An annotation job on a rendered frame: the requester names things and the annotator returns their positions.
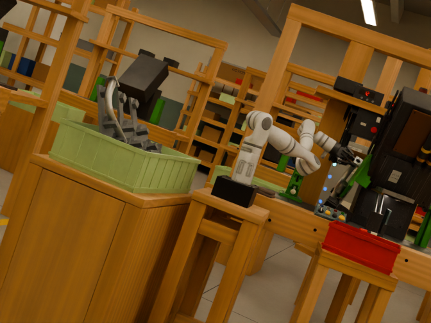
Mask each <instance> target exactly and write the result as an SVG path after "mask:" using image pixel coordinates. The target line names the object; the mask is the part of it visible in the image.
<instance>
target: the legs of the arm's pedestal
mask: <svg viewBox="0 0 431 323"><path fill-rule="evenodd" d="M215 212H216V208H214V207H211V206H209V205H207V204H203V203H201V202H199V201H196V200H193V199H192V201H191V203H190V206H189V209H188V212H187V214H186V217H185V220H184V222H183V226H182V228H181V231H180V234H179V236H178V239H177V242H176V245H175V247H174V250H173V253H172V256H171V259H170V261H169V264H168V266H167V270H166V272H165V275H164V278H163V280H162V284H161V286H160V289H159V291H158V294H157V297H156V300H155V303H154V305H153V308H152V310H151V314H150V316H149V319H148V322H147V323H228V320H229V318H230V315H231V312H232V310H233V306H234V304H235V301H236V298H237V296H238V293H239V290H240V288H241V285H242V282H243V280H244V277H245V275H246V271H247V269H248V266H249V263H250V261H251V258H252V256H253V253H254V250H255V248H256V245H257V242H258V239H259V237H260V234H261V232H262V228H263V226H264V223H265V221H263V223H261V225H258V224H255V223H252V222H250V221H248V220H243V221H242V223H240V222H237V221H235V220H232V219H229V218H227V217H224V216H222V215H219V214H216V213H215ZM206 236H207V237H209V238H212V239H214V240H217V241H219V242H222V243H224V244H226V245H229V246H232V247H233V249H232V252H231V255H230V257H229V260H228V263H227V265H226V268H225V270H224V274H223V276H222V279H221V282H220V284H219V287H218V289H217V292H216V295H215V297H214V301H213V303H212V306H211V309H210V311H209V314H208V317H207V320H206V322H202V321H200V320H198V319H195V318H193V317H191V316H188V315H186V314H184V313H182V312H179V310H180V306H181V304H182V301H183V298H184V296H185V293H186V291H187V287H188V285H189V282H190V279H191V277H192V273H193V271H194V268H195V266H196V263H197V260H198V258H199V254H200V252H201V249H202V247H203V244H204V241H205V238H206Z"/></svg>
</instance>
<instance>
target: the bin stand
mask: <svg viewBox="0 0 431 323"><path fill-rule="evenodd" d="M321 243H322V242H320V241H319V242H318V243H317V246H316V249H315V251H314V258H313V260H312V263H311V265H310V268H309V270H308V274H307V276H306V278H305V282H304V284H303V287H302V289H301V292H300V295H299V297H298V300H297V302H296V305H295V307H294V311H293V313H292V316H291V319H290V321H289V323H309V320H310V318H311V315H312V312H313V310H314V307H315V305H316V302H317V299H318V297H319V294H320V291H321V289H322V286H323V283H324V282H325V278H326V275H327V273H328V270H329V268H330V269H333V270H336V271H338V272H342V273H343V274H347V275H349V276H351V277H355V278H357V279H360V280H362V281H365V282H367V283H369V286H368V289H367V291H366V294H365V296H364V299H363V301H362V304H361V306H360V309H359V312H358V314H357V317H356V319H355V322H354V323H381V320H382V317H383V315H384V312H385V309H386V307H387V304H388V302H389V299H390V297H391V294H392V292H394V291H395V288H396V285H397V284H398V280H399V279H398V278H397V277H396V276H395V275H394V274H393V273H390V275H389V276H388V275H387V274H384V273H381V272H379V271H377V270H374V269H371V268H369V267H367V266H364V265H361V264H359V263H357V262H355V261H352V260H349V259H347V258H344V257H342V256H339V255H338V254H335V253H332V252H330V251H327V250H325V249H322V245H321Z"/></svg>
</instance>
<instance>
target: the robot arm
mask: <svg viewBox="0 0 431 323"><path fill-rule="evenodd" d="M246 124H247V125H248V127H249V128H250V129H251V130H253V133H252V134H251V135H250V136H248V137H245V138H244V140H243V143H242V147H241V150H240V153H239V156H238V158H237V162H236V164H235V168H234V171H233V174H232V180H234V181H237V182H239V183H243V184H245V185H251V182H252V179H253V175H254V173H255V169H256V167H257V163H258V160H259V158H260V154H261V151H262V148H263V146H264V144H265V143H266V142H267V141H268V142H269V143H270V144H271V145H272V146H273V147H274V148H275V149H277V150H278V151H279V152H280V153H282V154H283V155H286V156H291V157H297V158H296V170H297V171H298V173H299V174H300V175H301V176H307V175H309V174H311V173H313V172H315V171H316V170H318V169H319V168H320V166H321V163H320V161H319V159H318V158H317V156H316V155H315V154H313V153H312V152H310V151H311V149H312V146H313V142H314V143H315V144H317V145H318V146H319V147H321V148H322V149H323V150H324V151H323V153H322V155H321V158H322V159H323V158H324V157H325V156H326V155H327V153H329V154H331V155H332V156H335V157H336V158H337V163H339V164H341V165H345V166H347V165H351V166H352V167H353V168H355V167H356V166H357V165H355V164H354V163H353V161H354V159H355V157H354V156H353V155H354V153H353V151H352V150H351V149H350V148H349V147H348V146H346V147H341V144H340V143H338V142H336V141H335V140H334V139H332V138H330V137H329V136H327V135H326V134H324V133H323V132H321V131H318V132H317V133H316V134H315V135H314V132H315V128H316V127H315V124H314V122H313V121H312V120H310V119H306V120H304V121H303V122H302V124H301V126H300V127H299V128H298V130H297V133H298V135H299V136H300V143H298V142H297V141H296V140H295V139H294V138H293V137H291V136H290V134H288V133H286V132H285V131H283V130H281V129H280V128H278V127H276V126H274V125H273V118H272V116H271V115H270V114H268V113H265V112H260V111H252V112H249V113H248V114H247V117H246ZM349 159H350V160H349ZM347 160H348V161H347ZM351 160H352V161H351Z"/></svg>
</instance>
